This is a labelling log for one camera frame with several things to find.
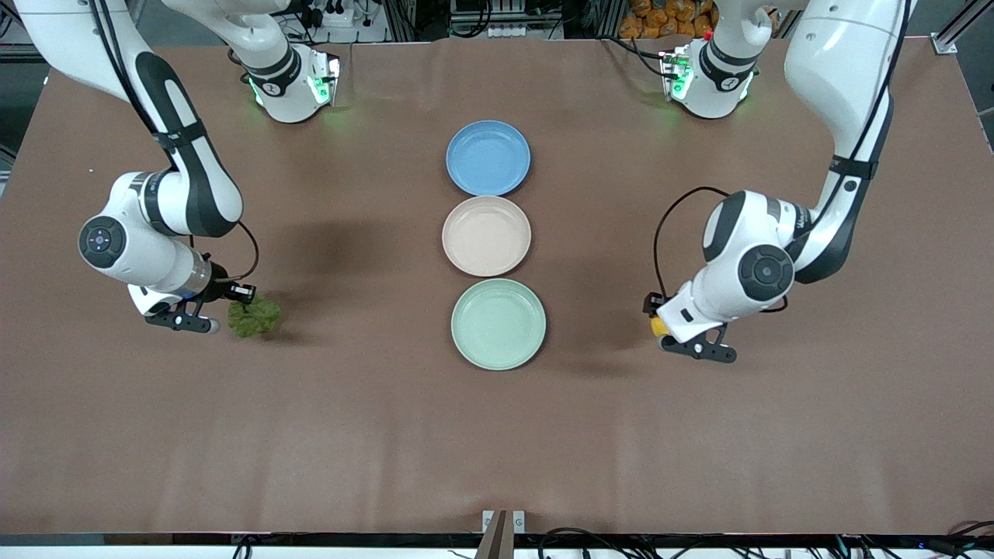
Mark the green lettuce leaf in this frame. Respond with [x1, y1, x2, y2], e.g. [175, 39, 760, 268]
[227, 298, 283, 339]

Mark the mint green plate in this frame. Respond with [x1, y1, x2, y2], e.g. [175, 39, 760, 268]
[451, 278, 547, 371]

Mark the beige plate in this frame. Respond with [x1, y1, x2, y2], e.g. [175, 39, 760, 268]
[442, 196, 533, 278]

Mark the blue plate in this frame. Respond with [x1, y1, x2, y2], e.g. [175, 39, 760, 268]
[446, 120, 532, 197]

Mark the pile of oranges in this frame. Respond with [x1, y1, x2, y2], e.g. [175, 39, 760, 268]
[619, 0, 719, 40]

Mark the long white power strip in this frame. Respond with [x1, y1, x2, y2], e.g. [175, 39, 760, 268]
[453, 22, 564, 40]

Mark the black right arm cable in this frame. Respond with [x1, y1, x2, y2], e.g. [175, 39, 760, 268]
[89, 0, 261, 284]

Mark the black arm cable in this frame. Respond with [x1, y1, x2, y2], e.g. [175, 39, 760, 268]
[89, 0, 261, 284]
[654, 0, 911, 300]

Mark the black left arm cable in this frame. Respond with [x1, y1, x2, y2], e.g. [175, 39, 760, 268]
[654, 0, 911, 300]

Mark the black looped floor cable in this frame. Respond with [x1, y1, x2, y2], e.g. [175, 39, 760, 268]
[538, 527, 622, 559]

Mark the metal table edge bracket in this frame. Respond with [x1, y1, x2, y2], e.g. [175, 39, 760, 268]
[481, 509, 527, 535]

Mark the aluminium frame profile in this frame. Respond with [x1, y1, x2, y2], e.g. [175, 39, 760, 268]
[932, 0, 994, 55]

